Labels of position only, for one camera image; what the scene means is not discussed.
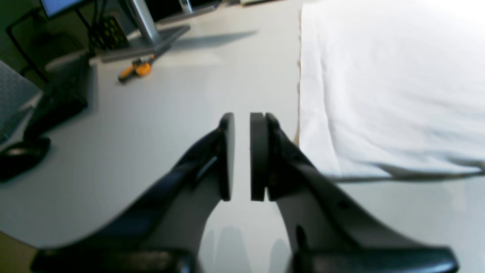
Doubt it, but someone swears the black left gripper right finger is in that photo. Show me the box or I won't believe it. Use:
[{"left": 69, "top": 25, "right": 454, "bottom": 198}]
[{"left": 250, "top": 113, "right": 459, "bottom": 273}]

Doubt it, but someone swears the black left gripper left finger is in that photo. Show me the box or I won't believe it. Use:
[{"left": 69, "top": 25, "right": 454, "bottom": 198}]
[{"left": 32, "top": 113, "right": 235, "bottom": 273}]

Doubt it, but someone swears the white T-shirt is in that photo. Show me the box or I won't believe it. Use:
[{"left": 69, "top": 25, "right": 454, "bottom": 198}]
[{"left": 299, "top": 0, "right": 485, "bottom": 180}]

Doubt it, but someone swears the black computer mouse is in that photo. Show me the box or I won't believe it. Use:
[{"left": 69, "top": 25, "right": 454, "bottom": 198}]
[{"left": 0, "top": 138, "right": 51, "bottom": 182}]

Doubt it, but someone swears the grey monitor stand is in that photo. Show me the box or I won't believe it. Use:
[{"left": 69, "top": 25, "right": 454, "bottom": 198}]
[{"left": 100, "top": 0, "right": 190, "bottom": 63}]

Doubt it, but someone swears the black keyboard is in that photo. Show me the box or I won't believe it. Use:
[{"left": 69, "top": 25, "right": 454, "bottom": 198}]
[{"left": 23, "top": 57, "right": 91, "bottom": 139}]

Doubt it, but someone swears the black yellow perforated box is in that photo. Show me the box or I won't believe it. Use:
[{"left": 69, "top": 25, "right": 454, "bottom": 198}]
[{"left": 90, "top": 15, "right": 129, "bottom": 50}]

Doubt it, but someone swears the computer monitor screen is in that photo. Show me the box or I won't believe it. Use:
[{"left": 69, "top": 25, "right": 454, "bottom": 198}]
[{"left": 39, "top": 0, "right": 92, "bottom": 19}]

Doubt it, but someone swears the orange handled tool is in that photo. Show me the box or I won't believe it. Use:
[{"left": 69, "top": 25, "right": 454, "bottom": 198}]
[{"left": 118, "top": 54, "right": 156, "bottom": 83}]

